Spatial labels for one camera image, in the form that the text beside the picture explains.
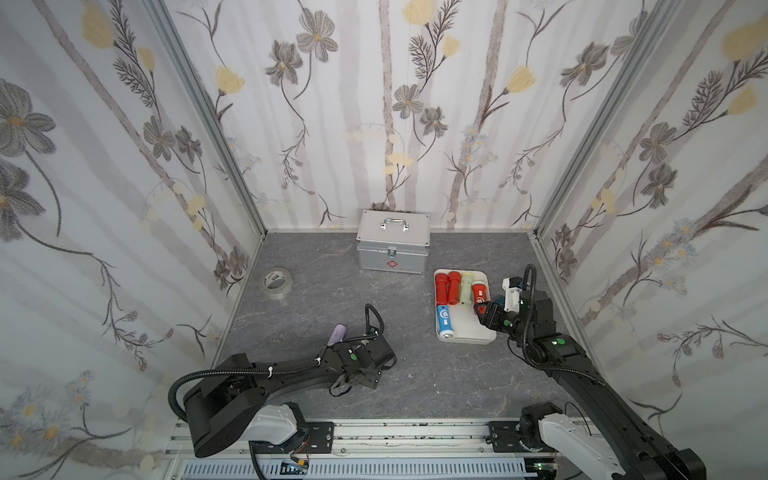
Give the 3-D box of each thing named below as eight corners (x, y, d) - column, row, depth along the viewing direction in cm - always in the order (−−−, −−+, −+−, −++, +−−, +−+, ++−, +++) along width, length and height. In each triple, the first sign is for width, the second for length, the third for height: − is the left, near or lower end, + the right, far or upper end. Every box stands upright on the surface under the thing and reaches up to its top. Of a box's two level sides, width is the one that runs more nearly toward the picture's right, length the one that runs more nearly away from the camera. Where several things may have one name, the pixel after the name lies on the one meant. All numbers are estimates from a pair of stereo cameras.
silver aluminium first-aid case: (360, 274, 110) (356, 245, 97) (364, 225, 127) (361, 194, 114) (428, 274, 110) (433, 245, 97) (423, 225, 127) (426, 195, 114)
